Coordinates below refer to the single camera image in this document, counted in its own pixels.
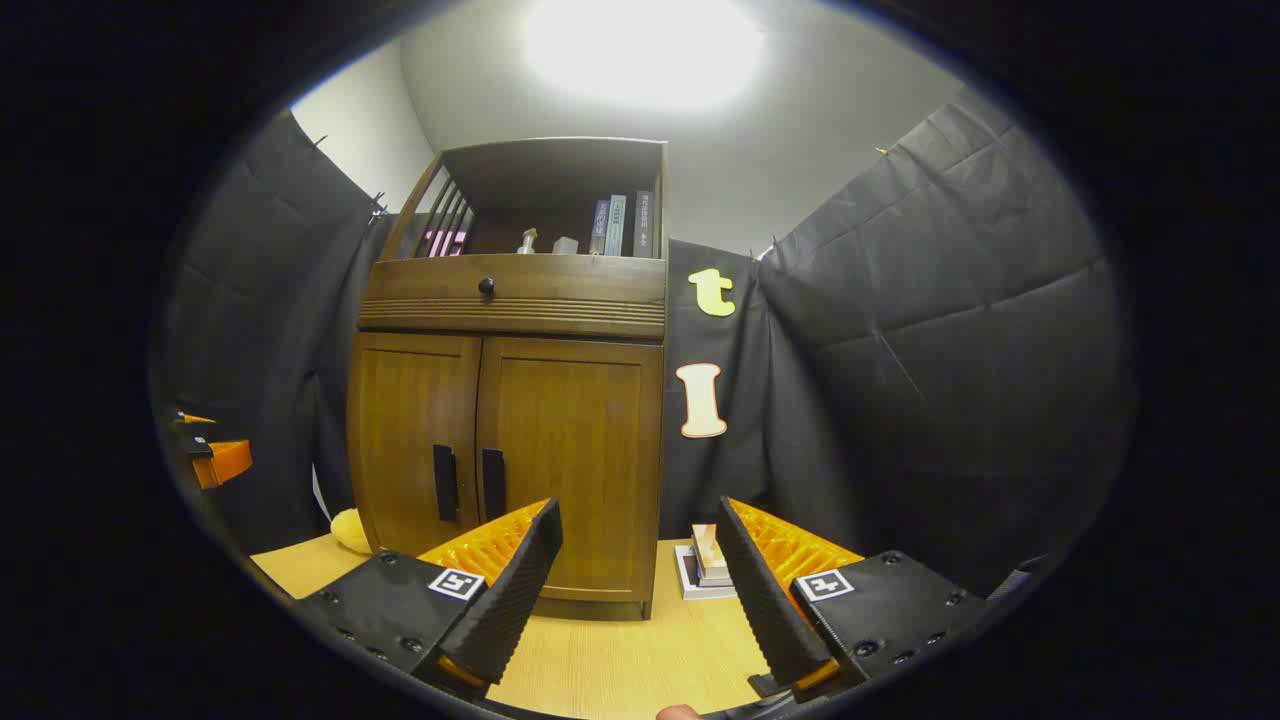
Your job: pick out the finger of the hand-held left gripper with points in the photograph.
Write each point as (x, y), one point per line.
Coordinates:
(196, 418)
(228, 462)

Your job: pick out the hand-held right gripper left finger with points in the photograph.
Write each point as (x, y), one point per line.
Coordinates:
(510, 600)

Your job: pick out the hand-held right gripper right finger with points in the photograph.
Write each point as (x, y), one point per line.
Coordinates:
(770, 600)

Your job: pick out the wooden shoe cabinet door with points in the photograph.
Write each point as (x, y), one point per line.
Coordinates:
(580, 450)
(405, 430)

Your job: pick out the wooden double-door shoe cabinet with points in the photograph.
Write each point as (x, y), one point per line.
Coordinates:
(550, 175)

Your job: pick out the wooden cabinet drawer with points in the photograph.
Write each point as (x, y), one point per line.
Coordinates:
(560, 290)

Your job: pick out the white flat book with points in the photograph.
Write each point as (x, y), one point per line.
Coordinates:
(690, 590)

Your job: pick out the yellow rounded object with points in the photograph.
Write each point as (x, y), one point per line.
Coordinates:
(350, 532)

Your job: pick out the black backdrop cloth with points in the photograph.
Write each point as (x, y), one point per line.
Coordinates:
(950, 350)

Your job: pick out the small white bottle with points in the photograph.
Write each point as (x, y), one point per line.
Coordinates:
(527, 242)

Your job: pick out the dark blue book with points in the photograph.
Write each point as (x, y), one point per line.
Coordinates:
(599, 230)

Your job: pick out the black book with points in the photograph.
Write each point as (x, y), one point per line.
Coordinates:
(644, 225)

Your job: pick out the ceiling light panel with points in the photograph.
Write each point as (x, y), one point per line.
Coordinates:
(640, 50)

